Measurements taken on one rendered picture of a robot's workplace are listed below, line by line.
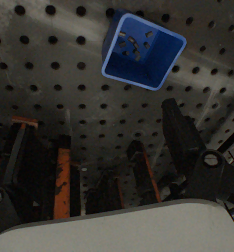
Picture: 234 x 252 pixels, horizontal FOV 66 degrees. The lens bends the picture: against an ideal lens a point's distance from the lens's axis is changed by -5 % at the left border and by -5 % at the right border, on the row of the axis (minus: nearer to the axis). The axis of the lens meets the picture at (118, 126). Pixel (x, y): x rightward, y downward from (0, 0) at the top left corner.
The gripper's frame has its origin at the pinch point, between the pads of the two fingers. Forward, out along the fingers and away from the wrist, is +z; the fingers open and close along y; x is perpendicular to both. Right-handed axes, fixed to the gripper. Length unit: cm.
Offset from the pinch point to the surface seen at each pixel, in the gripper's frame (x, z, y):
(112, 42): -1.7, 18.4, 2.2
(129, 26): -3.0, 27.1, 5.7
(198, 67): -14.7, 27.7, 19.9
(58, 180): -24.5, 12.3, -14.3
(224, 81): -20.2, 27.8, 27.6
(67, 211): -25.3, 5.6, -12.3
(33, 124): -18.6, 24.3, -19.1
